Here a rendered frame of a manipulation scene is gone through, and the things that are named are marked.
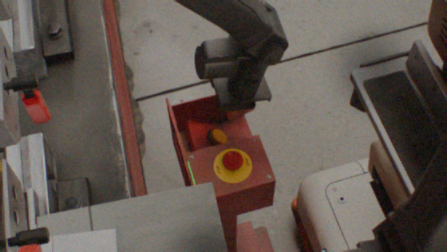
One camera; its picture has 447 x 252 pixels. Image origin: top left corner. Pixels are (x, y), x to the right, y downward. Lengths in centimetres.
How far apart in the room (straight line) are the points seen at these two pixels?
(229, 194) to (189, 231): 28
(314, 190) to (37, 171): 91
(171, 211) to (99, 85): 36
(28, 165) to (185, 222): 28
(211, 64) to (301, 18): 139
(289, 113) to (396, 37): 51
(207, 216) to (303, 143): 123
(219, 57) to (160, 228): 30
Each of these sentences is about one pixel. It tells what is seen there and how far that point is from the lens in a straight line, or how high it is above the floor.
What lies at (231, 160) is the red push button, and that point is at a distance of 123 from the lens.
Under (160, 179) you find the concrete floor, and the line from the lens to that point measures 212.
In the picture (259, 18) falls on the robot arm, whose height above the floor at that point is 111.
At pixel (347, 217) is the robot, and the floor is 28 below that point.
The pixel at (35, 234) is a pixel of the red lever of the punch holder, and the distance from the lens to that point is 71.
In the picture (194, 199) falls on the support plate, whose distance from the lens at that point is 99.
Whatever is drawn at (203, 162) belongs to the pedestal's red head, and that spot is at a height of 78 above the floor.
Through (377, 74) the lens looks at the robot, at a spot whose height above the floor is 104.
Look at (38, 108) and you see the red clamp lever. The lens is 87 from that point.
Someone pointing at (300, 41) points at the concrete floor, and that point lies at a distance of 240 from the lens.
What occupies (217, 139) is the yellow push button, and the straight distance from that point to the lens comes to 134.
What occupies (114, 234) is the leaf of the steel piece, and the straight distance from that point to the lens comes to 98.
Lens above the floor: 190
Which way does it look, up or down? 60 degrees down
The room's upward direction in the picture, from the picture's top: 2 degrees counter-clockwise
